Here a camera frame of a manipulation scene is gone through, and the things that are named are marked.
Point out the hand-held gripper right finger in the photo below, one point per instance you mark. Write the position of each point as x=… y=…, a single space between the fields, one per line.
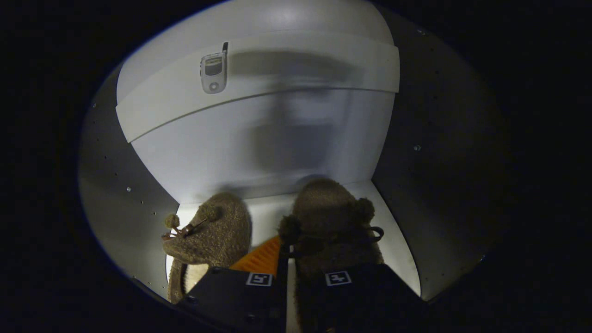
x=370 y=296

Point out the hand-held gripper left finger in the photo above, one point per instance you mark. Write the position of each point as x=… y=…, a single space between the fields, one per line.
x=231 y=296

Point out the brown fuzzy shoe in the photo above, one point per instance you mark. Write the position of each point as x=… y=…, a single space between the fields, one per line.
x=323 y=208
x=222 y=231

